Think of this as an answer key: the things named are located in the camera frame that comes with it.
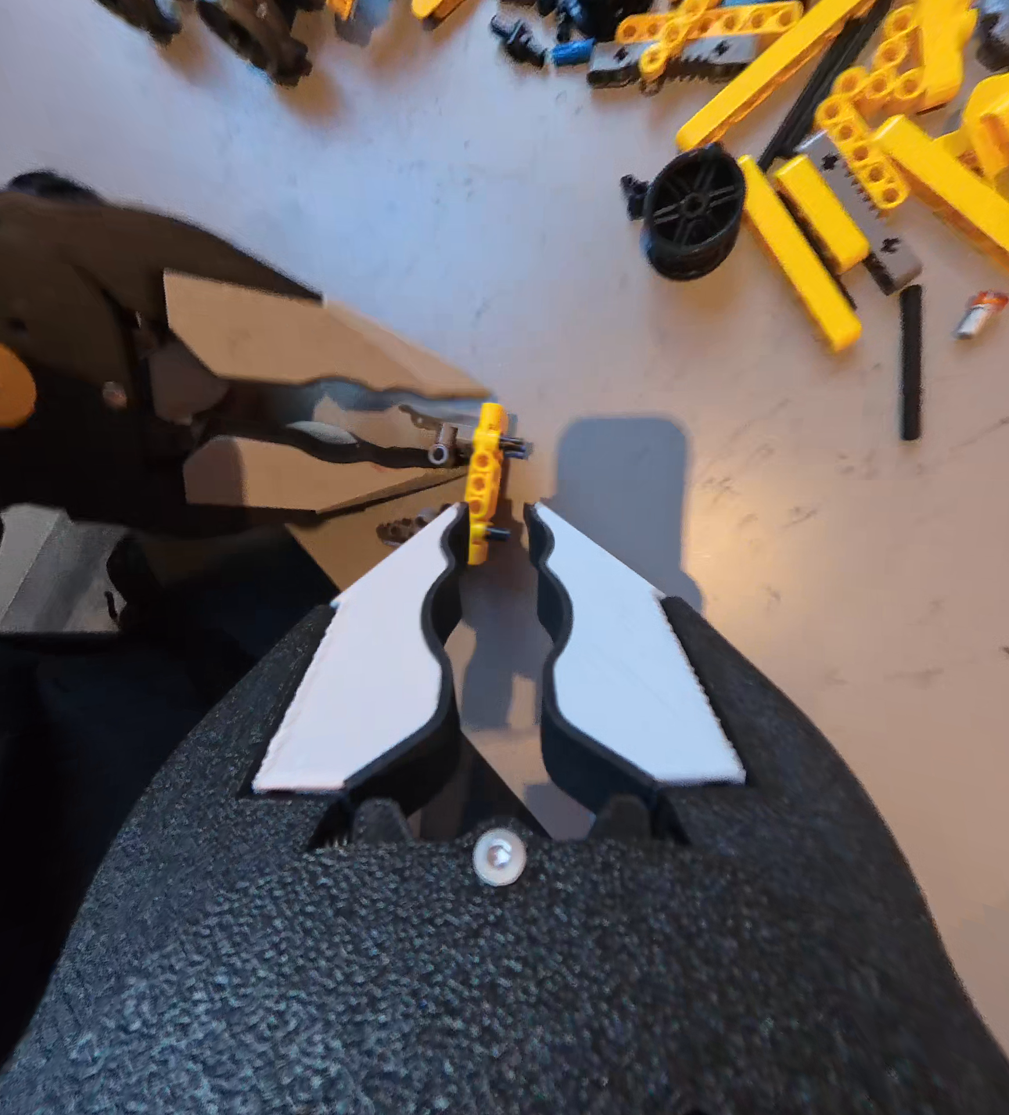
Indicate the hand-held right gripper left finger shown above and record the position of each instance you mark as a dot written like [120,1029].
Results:
[365,688]

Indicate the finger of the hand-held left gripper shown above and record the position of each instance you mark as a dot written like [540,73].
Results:
[278,475]
[295,340]

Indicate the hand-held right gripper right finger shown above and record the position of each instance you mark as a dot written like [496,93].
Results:
[635,688]

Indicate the grey and yellow brick assembly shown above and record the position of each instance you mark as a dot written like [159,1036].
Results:
[452,431]

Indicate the yellow frame brick with pins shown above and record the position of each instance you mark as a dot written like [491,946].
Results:
[491,418]

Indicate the grey desk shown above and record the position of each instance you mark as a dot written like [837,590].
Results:
[556,261]

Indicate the yellow black brick vehicle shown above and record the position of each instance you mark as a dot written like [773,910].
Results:
[251,43]

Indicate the black pin connector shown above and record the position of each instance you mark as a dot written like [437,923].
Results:
[517,39]
[635,196]

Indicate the blue pin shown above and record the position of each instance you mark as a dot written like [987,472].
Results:
[572,52]

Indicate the black toy wheel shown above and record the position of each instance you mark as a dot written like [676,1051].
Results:
[696,244]

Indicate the grey gear rack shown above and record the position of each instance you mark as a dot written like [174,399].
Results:
[609,61]
[896,266]

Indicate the short black axle rod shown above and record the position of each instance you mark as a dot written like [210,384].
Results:
[910,366]

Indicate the small silver red battery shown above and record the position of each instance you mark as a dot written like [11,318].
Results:
[979,315]

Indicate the short yellow beam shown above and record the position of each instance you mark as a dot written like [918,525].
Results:
[822,213]

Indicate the long flat yellow beam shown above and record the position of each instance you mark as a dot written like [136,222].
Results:
[757,96]

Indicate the long black axle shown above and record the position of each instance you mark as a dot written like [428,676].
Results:
[805,104]

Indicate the long yellow holed liftarm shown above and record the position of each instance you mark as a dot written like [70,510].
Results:
[766,19]

